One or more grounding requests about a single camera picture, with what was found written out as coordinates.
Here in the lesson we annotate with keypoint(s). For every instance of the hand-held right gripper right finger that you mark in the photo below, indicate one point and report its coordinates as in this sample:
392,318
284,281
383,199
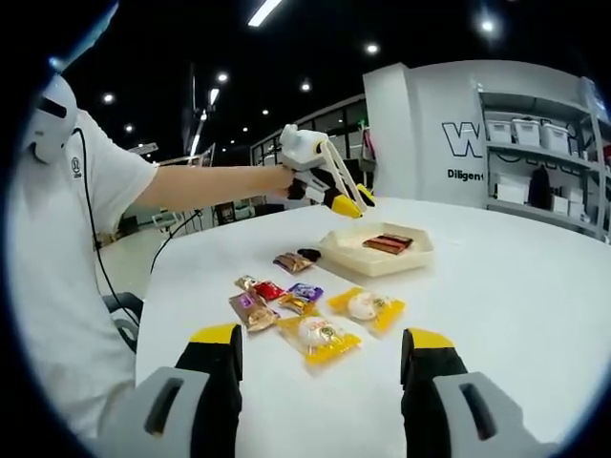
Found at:
429,396

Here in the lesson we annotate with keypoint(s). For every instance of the white storage box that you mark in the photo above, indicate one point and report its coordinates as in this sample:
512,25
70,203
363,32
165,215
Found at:
527,132
499,132
555,138

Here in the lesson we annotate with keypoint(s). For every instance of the small black glossy item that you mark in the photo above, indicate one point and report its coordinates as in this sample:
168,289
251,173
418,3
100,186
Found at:
309,254

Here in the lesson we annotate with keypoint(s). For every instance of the large gold purple food packet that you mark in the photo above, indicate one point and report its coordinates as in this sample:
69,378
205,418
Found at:
253,312

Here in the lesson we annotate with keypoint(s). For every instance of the large white carton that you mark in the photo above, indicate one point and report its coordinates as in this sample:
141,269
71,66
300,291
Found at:
511,189

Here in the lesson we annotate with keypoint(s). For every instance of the white neck-worn device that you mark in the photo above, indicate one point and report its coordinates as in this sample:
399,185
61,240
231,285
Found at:
52,138

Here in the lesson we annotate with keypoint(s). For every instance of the cream hexagonal container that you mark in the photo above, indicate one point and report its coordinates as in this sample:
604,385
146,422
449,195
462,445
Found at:
353,257

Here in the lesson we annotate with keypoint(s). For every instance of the ceiling air conditioner vent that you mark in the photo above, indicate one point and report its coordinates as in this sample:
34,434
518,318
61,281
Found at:
143,149

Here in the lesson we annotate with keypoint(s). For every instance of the grey chair armrest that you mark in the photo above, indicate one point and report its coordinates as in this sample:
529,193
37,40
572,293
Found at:
125,329

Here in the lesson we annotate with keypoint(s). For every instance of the black bag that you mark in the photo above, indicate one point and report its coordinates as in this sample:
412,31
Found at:
539,188

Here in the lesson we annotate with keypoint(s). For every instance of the small red snack packet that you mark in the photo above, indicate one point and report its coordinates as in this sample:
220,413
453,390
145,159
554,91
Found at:
268,291

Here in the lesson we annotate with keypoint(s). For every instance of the ceiling strip light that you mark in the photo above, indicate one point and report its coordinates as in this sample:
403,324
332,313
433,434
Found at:
265,12

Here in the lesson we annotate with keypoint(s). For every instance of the brown gold wafer food packet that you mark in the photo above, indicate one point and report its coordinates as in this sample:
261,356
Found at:
292,262

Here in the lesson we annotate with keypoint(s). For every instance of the yellow pastry food packet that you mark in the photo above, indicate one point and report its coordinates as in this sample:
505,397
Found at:
317,339
365,307

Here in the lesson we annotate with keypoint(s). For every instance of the person in white shirt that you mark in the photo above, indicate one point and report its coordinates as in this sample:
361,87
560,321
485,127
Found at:
57,262

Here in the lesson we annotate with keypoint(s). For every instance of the purple candy food packet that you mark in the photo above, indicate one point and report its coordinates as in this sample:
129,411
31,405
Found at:
305,292

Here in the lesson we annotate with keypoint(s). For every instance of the long red snack bar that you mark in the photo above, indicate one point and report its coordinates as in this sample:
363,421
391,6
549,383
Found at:
382,245

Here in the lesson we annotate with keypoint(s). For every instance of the orange gold candy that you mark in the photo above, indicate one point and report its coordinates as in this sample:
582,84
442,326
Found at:
293,304

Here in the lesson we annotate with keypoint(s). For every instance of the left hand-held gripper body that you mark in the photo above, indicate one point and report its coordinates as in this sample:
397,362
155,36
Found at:
298,150

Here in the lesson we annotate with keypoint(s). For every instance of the person's left hand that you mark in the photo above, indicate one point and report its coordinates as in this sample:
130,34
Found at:
281,181

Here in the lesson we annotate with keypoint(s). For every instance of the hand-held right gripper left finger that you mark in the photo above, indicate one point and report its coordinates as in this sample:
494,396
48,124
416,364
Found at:
210,381

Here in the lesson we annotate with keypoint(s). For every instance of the grey metal shelf unit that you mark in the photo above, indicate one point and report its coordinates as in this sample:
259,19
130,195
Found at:
534,151

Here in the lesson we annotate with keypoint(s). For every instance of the small gold candy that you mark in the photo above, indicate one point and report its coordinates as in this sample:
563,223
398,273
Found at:
246,282

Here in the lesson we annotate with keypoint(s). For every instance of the stacked small white cartons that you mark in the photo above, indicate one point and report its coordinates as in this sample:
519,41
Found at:
568,205

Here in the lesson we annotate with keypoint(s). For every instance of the group of ceiling spotlights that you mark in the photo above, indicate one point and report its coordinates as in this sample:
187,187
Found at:
372,48

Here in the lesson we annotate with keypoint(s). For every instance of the cream plastic food tongs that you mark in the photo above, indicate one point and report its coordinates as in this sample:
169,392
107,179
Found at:
347,172

